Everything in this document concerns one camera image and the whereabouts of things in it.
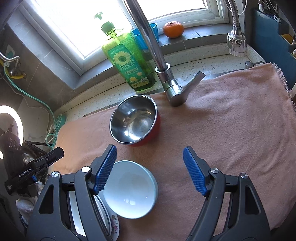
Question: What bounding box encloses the green dish soap bottle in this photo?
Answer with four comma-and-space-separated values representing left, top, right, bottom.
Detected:
94, 11, 156, 92

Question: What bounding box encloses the white ring light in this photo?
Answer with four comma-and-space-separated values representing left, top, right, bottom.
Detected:
0, 105, 25, 160

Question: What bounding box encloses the light blue ceramic bowl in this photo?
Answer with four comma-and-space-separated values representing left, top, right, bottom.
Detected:
99, 160, 159, 219

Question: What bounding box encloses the large floral rim plate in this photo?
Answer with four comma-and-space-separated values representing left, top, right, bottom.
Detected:
69, 194, 120, 241

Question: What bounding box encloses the chrome kitchen faucet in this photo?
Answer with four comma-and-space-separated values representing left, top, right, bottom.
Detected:
124, 0, 246, 106

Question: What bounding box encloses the white gloved left hand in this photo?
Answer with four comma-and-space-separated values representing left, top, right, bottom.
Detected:
16, 182, 44, 225

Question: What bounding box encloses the orange tangerine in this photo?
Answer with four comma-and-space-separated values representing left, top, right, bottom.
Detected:
163, 21, 185, 39

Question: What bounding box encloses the blue plastic cup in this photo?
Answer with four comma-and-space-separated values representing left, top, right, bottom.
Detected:
129, 22, 160, 51

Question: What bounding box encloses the teal hose cable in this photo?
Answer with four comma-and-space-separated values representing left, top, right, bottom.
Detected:
3, 64, 67, 151

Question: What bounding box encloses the red steel bowl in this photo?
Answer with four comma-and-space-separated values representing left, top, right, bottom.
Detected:
109, 95, 161, 147

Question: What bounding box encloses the white plate green leaf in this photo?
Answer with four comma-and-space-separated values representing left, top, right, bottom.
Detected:
68, 191, 111, 237

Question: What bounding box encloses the dark blue utensil holder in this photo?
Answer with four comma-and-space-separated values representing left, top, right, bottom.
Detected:
251, 9, 295, 89

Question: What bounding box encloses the white window frame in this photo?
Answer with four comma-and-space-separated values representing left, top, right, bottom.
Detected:
19, 0, 229, 75

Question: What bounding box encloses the pink towel mat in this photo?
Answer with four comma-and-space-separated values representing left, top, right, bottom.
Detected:
49, 62, 296, 241

